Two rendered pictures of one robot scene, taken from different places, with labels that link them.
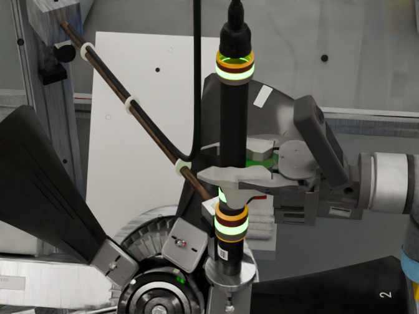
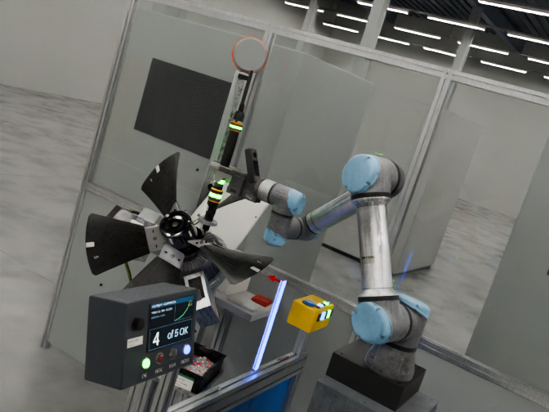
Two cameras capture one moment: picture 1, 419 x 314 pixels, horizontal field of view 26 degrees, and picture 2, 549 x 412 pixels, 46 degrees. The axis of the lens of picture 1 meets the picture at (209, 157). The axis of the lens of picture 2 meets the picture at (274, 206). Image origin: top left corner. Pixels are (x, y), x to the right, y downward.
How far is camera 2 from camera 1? 1.58 m
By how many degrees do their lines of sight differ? 36
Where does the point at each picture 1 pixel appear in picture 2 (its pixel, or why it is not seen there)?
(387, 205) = (261, 192)
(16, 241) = (149, 217)
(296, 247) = not seen: hidden behind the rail
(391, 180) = (267, 183)
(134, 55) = not seen: hidden behind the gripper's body
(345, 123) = (316, 291)
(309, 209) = (238, 188)
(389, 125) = (335, 300)
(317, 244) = not seen: hidden behind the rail
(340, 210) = (248, 195)
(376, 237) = (314, 373)
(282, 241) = (270, 357)
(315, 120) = (251, 151)
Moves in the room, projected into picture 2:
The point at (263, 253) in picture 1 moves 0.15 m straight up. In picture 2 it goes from (247, 315) to (256, 282)
